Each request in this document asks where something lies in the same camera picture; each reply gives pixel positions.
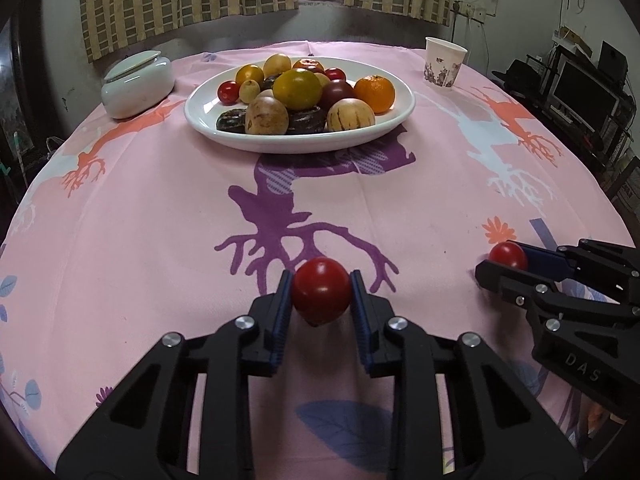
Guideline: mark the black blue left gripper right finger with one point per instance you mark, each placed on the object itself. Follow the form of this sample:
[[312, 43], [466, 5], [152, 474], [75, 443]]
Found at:
[[498, 429]]

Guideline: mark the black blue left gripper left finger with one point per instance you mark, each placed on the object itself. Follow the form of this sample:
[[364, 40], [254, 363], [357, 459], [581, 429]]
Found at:
[[141, 430]]

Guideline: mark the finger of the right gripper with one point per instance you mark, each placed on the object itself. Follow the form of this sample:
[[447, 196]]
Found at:
[[545, 262], [510, 284]]

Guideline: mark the red tomato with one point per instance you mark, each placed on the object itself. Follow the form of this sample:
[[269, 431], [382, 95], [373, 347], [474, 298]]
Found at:
[[509, 254], [321, 291], [335, 73], [228, 92]]

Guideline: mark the dark brown fruit front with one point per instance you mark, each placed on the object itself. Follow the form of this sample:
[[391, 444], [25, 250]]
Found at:
[[309, 121]]

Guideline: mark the dark brown fruit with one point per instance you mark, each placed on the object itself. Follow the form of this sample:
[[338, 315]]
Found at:
[[309, 121], [232, 121]]

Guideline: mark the large yellow tomato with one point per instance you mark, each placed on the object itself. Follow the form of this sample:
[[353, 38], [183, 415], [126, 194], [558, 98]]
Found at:
[[297, 89]]

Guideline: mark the large striped pepino melon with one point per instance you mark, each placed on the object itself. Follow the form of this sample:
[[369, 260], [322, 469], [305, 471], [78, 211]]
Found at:
[[266, 116]]

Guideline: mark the brown onion-like fruit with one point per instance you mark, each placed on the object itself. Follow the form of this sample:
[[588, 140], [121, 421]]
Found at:
[[276, 64]]

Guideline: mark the small tan round fruit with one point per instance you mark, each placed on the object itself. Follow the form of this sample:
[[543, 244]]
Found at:
[[249, 90]]

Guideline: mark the small yellow tomato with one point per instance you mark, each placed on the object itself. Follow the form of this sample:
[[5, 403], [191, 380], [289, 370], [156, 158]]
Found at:
[[249, 72]]

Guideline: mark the black computer monitor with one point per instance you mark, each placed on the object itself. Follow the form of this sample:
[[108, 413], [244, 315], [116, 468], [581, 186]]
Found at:
[[580, 96]]

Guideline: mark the pink printed tablecloth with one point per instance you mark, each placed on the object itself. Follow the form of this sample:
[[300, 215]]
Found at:
[[134, 229]]

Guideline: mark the white floral paper cup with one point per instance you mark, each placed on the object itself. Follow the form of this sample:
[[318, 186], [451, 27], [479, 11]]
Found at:
[[443, 60]]

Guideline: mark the orange mandarin right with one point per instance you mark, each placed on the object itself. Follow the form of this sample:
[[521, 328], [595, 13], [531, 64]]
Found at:
[[377, 91]]

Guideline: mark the orange mandarin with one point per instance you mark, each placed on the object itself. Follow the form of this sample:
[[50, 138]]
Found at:
[[311, 64], [377, 91]]

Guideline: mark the striped cream pepino melon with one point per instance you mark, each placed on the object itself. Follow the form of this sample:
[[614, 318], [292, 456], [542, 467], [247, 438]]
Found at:
[[349, 114]]

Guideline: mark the dark red plum near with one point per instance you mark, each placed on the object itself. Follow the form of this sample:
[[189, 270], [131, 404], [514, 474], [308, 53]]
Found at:
[[336, 90]]

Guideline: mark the orange mandarin far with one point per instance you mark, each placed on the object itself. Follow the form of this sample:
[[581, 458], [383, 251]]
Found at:
[[311, 64]]

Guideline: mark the white oval plate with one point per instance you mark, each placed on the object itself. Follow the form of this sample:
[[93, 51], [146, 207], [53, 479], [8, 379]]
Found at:
[[203, 108]]

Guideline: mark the white ceramic lidded jar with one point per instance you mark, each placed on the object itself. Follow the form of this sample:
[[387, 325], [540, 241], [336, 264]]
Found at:
[[137, 83]]

